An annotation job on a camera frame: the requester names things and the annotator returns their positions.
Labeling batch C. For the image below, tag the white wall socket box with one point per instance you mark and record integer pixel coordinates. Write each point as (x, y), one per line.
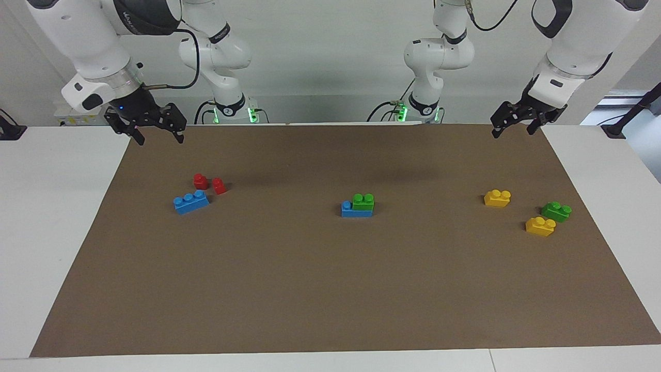
(82, 120)

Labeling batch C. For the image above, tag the blue three-stud toy block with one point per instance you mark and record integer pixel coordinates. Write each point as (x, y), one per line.
(191, 203)
(356, 213)

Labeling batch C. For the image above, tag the black angled stand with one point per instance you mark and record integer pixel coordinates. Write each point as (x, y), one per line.
(627, 116)

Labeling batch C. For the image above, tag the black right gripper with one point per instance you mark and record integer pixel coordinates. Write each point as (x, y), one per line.
(135, 106)

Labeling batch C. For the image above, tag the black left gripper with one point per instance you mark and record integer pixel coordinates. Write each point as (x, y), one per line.
(532, 109)

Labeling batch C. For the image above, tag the green two-stud toy block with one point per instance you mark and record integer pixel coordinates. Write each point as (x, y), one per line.
(555, 212)
(363, 202)

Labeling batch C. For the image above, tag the brown table mat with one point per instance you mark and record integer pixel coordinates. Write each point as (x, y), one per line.
(330, 284)

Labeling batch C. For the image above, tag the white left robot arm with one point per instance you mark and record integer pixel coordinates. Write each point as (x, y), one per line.
(583, 31)

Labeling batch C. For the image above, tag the yellow two-stud toy block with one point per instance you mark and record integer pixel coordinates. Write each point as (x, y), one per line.
(539, 227)
(497, 199)

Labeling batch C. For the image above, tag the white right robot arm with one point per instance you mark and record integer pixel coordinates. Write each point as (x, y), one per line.
(93, 46)

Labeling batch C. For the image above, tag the black table clamp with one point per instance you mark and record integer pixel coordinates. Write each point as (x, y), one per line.
(10, 130)

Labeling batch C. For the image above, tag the small red toy block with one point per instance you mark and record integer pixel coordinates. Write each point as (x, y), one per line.
(200, 182)
(219, 186)

